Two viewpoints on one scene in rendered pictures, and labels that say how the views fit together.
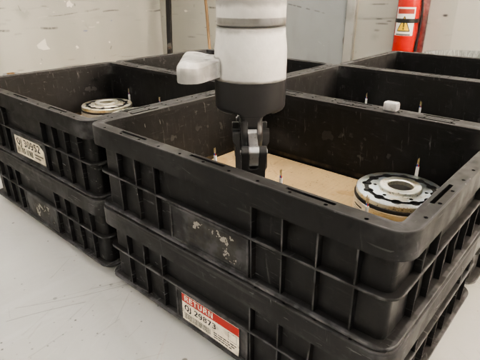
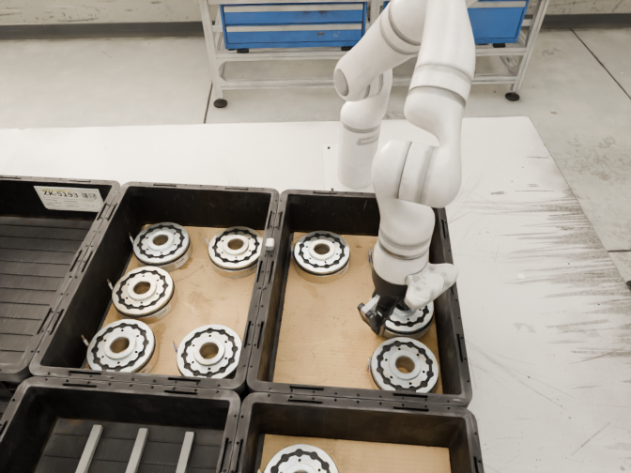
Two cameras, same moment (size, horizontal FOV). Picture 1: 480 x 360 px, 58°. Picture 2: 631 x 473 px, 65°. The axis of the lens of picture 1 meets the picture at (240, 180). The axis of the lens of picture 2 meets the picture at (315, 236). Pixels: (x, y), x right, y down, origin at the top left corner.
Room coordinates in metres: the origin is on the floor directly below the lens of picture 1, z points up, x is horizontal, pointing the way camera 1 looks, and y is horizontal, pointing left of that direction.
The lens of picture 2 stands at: (0.83, 0.28, 1.55)
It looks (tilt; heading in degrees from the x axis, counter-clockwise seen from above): 47 degrees down; 233
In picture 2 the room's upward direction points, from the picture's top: straight up
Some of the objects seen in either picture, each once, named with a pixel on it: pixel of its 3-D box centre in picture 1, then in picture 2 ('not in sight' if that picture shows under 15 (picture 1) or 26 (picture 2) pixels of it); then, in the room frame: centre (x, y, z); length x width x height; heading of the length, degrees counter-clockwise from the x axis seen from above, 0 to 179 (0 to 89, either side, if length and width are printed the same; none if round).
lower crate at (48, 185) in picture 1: (114, 173); not in sight; (0.75, 0.24, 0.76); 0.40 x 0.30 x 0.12; 49
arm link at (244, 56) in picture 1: (232, 46); (411, 257); (0.46, 0.01, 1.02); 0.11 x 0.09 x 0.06; 92
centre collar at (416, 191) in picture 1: (400, 186); (321, 250); (0.46, -0.19, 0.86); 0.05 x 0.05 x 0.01
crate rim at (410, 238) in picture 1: (292, 137); (360, 282); (0.48, -0.06, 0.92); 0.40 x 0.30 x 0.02; 49
